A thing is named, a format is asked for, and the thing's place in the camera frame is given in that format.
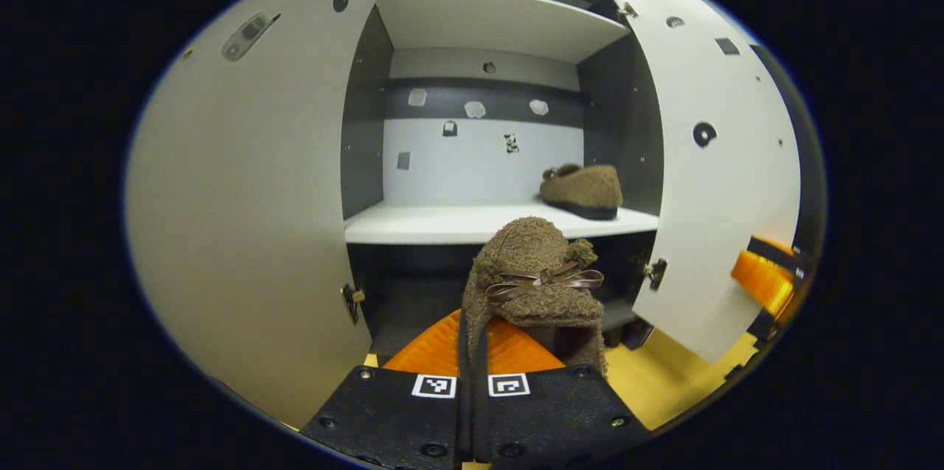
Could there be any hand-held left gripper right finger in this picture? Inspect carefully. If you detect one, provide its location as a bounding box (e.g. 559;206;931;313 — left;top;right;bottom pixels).
471;317;651;470

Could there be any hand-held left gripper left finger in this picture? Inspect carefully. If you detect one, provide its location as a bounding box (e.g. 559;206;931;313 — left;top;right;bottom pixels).
301;308;467;470

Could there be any brown fluffy shoe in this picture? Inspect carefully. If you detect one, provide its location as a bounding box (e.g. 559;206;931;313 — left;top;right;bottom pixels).
538;163;625;221
460;216;608;376

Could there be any white shoe cabinet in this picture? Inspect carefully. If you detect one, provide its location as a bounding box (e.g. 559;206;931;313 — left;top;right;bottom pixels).
341;0;666;362

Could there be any white thick cabinet shelf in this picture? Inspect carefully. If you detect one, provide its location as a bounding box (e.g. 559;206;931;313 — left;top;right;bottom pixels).
344;202;660;246

